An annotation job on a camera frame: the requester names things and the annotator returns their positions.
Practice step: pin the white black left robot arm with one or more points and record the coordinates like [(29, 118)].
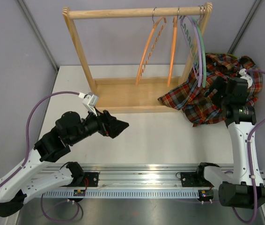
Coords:
[(69, 130)]

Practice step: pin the wooden clothes rack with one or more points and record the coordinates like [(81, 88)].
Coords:
[(121, 95)]

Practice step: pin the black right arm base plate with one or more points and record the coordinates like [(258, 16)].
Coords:
[(191, 180)]

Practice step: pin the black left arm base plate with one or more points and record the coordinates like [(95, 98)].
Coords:
[(91, 179)]

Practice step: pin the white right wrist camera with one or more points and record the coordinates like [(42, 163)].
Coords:
[(245, 76)]

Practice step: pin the orange hanger of red shirt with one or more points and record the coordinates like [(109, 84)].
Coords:
[(173, 47)]

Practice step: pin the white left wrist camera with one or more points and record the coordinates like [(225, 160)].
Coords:
[(89, 101)]

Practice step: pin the aluminium mounting rail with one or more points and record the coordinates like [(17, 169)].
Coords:
[(130, 183)]

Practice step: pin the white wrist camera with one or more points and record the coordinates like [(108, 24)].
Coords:
[(245, 76), (89, 101)]

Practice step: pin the orange hanger of plaid shirt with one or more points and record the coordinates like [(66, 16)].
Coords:
[(154, 35)]

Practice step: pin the mint green plastic hanger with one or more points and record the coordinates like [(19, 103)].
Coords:
[(201, 35)]

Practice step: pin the brown multicolour plaid shirt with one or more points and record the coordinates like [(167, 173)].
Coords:
[(189, 98)]

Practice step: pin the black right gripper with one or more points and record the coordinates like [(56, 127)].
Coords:
[(220, 84)]

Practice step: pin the lilac plastic hanger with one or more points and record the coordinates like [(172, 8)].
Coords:
[(196, 51)]

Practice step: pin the green plastic bin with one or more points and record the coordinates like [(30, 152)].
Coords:
[(231, 55)]

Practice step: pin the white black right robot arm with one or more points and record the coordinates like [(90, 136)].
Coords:
[(245, 188)]

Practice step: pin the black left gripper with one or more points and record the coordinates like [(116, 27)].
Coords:
[(108, 125)]

